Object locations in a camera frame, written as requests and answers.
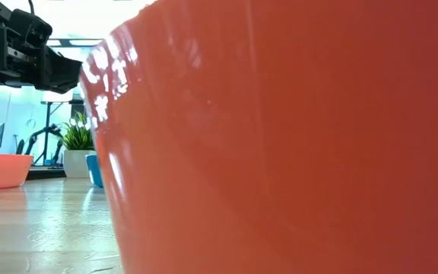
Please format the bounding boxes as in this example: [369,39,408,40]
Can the blue mini bowl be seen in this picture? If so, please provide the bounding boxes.
[85,154,105,189]

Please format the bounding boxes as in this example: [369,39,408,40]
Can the black aluminium frame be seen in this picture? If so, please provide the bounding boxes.
[26,165,68,180]

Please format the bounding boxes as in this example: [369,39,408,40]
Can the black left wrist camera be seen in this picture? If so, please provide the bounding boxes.
[8,8,54,50]

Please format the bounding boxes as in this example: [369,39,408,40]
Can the white light panel on stand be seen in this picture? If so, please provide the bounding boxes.
[33,86,76,165]

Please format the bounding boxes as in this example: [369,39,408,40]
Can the green plant in white pot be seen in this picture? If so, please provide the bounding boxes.
[61,111,99,179]

